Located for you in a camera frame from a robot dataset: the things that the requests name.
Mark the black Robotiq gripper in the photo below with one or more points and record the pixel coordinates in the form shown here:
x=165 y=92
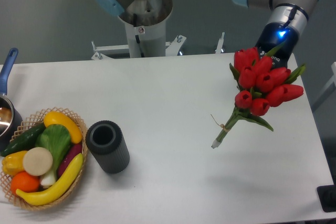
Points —
x=274 y=34

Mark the red tulip bouquet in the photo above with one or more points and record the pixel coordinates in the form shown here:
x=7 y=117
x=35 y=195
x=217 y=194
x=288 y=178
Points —
x=261 y=86

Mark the black device at edge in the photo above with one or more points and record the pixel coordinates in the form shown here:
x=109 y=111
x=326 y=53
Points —
x=327 y=197

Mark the dark grey ribbed vase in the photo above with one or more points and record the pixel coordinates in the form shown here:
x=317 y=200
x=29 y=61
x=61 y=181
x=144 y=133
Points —
x=105 y=141

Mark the purple eggplant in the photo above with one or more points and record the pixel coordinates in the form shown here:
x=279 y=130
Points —
x=73 y=151

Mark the green bok choy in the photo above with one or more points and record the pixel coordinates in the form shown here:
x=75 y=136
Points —
x=56 y=139

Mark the woven wicker basket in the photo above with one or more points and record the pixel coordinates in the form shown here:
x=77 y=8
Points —
x=27 y=123

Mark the yellow banana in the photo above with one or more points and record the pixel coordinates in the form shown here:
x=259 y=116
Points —
x=55 y=187

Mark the beige round disc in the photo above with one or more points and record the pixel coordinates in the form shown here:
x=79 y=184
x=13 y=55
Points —
x=37 y=161

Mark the green cucumber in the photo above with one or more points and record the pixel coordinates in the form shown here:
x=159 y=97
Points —
x=24 y=141

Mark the yellow bell pepper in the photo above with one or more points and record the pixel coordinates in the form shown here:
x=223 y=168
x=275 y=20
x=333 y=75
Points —
x=12 y=164

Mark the orange fruit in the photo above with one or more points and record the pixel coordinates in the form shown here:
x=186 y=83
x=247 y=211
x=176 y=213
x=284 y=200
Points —
x=25 y=182

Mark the white frame at right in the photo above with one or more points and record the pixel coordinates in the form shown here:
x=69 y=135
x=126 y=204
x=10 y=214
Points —
x=327 y=90

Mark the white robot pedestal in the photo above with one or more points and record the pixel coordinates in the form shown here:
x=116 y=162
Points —
x=145 y=27

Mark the blue handled saucepan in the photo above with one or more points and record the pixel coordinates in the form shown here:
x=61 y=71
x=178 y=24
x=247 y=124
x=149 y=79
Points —
x=10 y=117

